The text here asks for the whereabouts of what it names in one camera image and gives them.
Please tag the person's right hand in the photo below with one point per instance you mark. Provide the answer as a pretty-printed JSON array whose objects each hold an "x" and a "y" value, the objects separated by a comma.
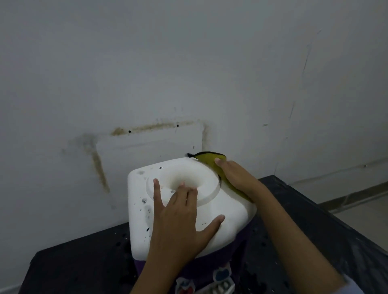
[{"x": 239, "y": 178}]

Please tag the person's left hand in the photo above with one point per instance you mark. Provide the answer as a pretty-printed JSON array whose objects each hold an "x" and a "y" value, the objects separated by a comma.
[{"x": 175, "y": 224}]

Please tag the person's right fingers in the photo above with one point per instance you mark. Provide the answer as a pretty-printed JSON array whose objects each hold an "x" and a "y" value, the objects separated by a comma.
[{"x": 223, "y": 168}]

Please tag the person's left little finger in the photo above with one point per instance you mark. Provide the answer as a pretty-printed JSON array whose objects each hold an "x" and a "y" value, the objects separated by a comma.
[{"x": 157, "y": 195}]

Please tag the person's left thumb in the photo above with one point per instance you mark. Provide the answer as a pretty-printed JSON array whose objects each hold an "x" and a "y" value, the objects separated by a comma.
[{"x": 212, "y": 226}]

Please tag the yellow cleaning cloth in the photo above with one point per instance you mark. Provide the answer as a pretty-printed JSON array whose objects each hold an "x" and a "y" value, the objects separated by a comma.
[{"x": 206, "y": 157}]

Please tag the white and purple water dispenser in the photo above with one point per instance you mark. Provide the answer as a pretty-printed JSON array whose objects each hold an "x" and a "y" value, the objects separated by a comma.
[{"x": 169, "y": 175}]

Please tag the person's right forearm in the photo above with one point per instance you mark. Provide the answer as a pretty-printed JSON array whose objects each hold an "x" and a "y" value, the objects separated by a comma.
[{"x": 291, "y": 242}]

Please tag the person's left forearm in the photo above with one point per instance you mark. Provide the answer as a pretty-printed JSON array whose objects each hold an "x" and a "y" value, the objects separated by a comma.
[{"x": 160, "y": 272}]

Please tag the white shirt sleeve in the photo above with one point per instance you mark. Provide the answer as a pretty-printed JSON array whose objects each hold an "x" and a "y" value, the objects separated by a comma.
[{"x": 354, "y": 286}]

